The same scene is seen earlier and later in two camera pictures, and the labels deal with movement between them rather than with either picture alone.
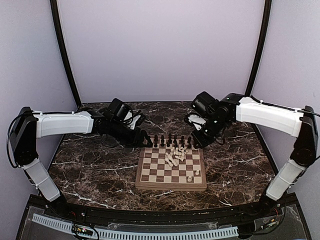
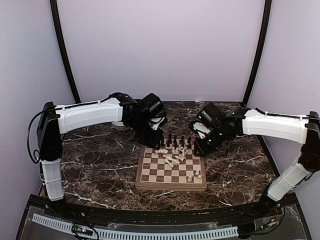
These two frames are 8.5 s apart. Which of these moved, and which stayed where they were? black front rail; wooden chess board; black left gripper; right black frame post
Moved: black left gripper
Stayed: wooden chess board; right black frame post; black front rail
